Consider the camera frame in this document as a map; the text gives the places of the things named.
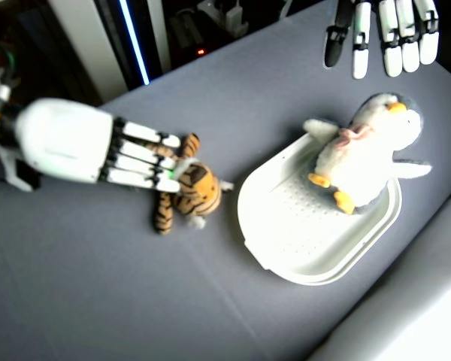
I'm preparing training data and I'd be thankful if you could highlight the blue light strip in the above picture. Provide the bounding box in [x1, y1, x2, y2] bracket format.
[118, 0, 152, 86]

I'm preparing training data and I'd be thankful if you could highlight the white pillar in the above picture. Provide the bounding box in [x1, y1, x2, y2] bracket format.
[47, 0, 129, 105]

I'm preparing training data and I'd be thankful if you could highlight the white side panel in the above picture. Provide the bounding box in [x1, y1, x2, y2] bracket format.
[307, 195, 451, 361]

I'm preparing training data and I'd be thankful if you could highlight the striped orange tiger plush toy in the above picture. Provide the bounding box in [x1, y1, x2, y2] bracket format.
[152, 132, 235, 236]

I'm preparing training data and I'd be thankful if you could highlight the white plastic tray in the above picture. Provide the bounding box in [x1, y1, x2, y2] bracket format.
[236, 131, 403, 287]

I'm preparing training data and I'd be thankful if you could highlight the grey white penguin plush toy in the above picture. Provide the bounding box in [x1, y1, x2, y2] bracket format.
[303, 93, 433, 216]

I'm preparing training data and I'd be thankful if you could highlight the black device with red light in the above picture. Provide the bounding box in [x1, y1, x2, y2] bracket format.
[168, 0, 251, 72]

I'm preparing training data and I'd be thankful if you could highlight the grey table cloth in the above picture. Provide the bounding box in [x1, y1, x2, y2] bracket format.
[0, 0, 451, 361]

